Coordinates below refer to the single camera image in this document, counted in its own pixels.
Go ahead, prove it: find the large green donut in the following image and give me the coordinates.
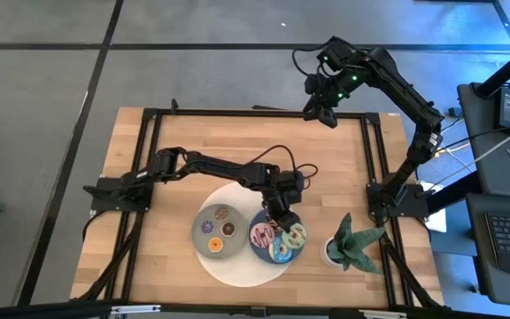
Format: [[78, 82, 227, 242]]
[[282, 222, 308, 249]]

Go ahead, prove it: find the round blue plate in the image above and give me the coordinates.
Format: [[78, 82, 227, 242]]
[[249, 207, 308, 266]]

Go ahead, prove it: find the silver rail bracket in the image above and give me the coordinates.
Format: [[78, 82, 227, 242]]
[[355, 308, 409, 319], [110, 304, 162, 315]]

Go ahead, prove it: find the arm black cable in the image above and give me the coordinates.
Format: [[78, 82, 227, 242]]
[[292, 42, 327, 79], [245, 144, 320, 179]]

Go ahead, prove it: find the large pink donut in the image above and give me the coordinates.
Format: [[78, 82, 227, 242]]
[[249, 222, 276, 249]]

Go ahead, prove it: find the long white rod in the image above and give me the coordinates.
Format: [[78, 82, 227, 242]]
[[431, 117, 510, 187]]

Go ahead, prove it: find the round white woven placemat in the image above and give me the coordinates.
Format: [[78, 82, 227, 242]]
[[195, 181, 298, 288]]

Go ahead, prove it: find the grey keyboard tray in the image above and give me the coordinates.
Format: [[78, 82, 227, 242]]
[[466, 192, 510, 309]]

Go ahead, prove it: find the large blue donut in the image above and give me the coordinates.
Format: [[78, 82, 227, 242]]
[[267, 237, 294, 264]]

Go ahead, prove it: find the black table frame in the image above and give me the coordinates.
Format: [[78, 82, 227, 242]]
[[71, 99, 446, 311]]

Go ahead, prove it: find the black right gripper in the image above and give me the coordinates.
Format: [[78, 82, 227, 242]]
[[303, 70, 359, 130]]

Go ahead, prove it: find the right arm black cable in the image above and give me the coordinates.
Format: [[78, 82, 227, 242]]
[[292, 42, 327, 79]]

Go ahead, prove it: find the white box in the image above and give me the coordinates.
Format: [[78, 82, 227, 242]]
[[416, 179, 447, 234]]

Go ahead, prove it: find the white plant pot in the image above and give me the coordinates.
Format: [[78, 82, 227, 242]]
[[324, 237, 347, 268]]

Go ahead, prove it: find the black camera rig rail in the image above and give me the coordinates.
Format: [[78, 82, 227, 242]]
[[0, 300, 510, 319]]

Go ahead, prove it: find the green potted plant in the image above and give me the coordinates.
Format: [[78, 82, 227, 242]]
[[328, 212, 387, 275]]

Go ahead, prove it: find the round grey plate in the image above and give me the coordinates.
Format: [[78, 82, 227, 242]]
[[191, 203, 247, 261]]

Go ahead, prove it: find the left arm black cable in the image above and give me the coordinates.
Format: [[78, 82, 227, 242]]
[[245, 144, 320, 179]]

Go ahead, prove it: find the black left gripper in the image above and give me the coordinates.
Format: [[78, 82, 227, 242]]
[[261, 171, 306, 235]]

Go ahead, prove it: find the grey side desk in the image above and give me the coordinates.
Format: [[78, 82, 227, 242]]
[[457, 82, 510, 196]]

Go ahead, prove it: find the black diagonal post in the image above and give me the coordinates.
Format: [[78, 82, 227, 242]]
[[475, 37, 510, 98]]

